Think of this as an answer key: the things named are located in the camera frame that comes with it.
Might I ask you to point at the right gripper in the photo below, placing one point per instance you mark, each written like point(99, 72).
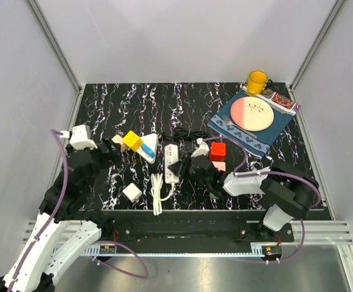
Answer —
point(181, 167)

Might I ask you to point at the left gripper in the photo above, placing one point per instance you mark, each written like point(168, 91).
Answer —
point(114, 156)

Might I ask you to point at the beige cube socket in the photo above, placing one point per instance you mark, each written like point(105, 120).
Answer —
point(118, 141)

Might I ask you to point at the pink cube socket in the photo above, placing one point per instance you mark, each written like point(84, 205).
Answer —
point(221, 166)

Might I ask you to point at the red cube socket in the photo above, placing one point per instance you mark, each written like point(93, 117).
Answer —
point(217, 152)

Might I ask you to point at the yellow cube socket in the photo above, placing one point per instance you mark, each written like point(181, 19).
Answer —
point(132, 141)

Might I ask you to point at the green power strip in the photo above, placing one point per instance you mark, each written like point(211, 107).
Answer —
point(213, 196)

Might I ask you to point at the blue plug adapter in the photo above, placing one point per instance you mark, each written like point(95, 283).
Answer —
point(148, 151)

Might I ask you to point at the white triangular power strip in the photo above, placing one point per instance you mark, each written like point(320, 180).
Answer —
point(152, 141)

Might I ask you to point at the white rectangular power strip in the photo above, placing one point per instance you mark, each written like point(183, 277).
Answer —
point(171, 156)

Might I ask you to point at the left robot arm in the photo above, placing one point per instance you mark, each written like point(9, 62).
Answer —
point(39, 267)

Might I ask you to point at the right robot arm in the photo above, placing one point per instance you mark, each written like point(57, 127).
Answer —
point(289, 193)

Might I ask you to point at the white cube charger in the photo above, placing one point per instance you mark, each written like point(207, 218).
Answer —
point(132, 192)

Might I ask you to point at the silver fork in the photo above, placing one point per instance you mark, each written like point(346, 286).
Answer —
point(230, 122)

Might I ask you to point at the blue placemat cloth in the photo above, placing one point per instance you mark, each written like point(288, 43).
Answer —
point(265, 138)

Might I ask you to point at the pink cream plate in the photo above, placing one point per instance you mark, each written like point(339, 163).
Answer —
point(252, 114)

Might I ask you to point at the yellow mug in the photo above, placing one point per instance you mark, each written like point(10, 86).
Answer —
point(258, 81)

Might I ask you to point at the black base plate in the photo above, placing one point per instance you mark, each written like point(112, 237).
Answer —
point(189, 231)

